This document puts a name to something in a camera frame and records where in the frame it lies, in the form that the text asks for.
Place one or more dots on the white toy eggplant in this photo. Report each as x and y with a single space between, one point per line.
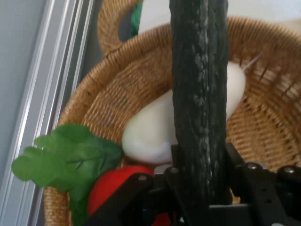
150 131

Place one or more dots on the aluminium frame rail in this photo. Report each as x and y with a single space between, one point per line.
47 94

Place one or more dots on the dark green cucumber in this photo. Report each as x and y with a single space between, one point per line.
200 94

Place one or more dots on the red radish with green leaf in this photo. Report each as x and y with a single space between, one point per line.
70 153

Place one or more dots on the woven wicker basket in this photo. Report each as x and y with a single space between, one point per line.
131 82

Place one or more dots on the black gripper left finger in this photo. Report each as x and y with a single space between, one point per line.
131 200

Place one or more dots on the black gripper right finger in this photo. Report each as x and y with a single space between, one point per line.
270 195

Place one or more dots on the green plastic object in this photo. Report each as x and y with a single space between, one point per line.
136 18

